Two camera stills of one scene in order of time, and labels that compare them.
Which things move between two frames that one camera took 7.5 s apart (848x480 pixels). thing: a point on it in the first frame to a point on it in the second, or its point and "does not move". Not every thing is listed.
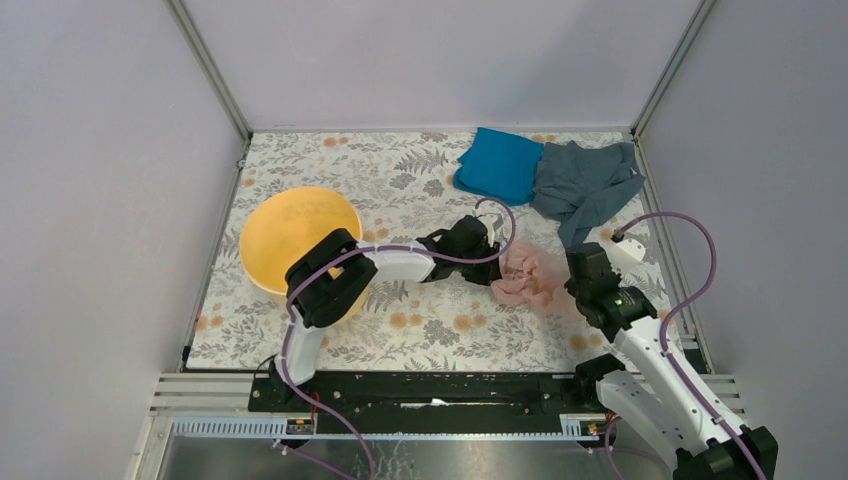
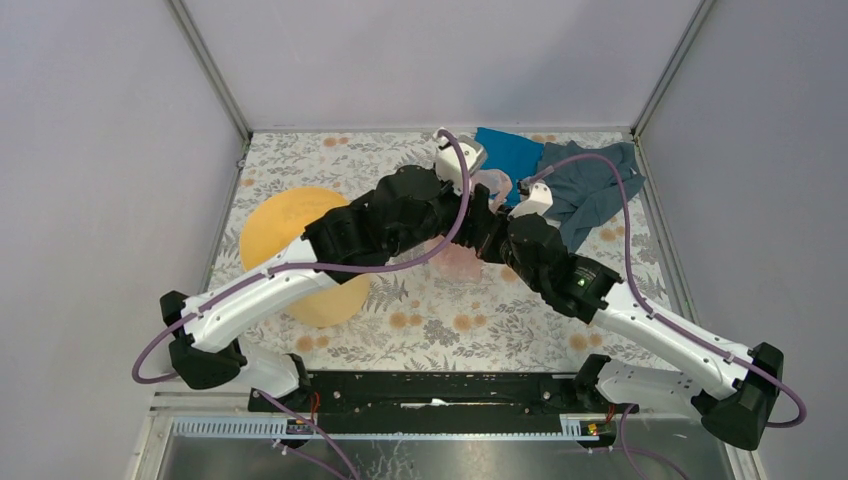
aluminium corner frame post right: (695, 24) does not move
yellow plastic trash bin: (277, 225) does not move
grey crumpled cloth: (576, 183) does not move
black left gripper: (489, 274) to (479, 219)
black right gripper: (571, 286) to (486, 247)
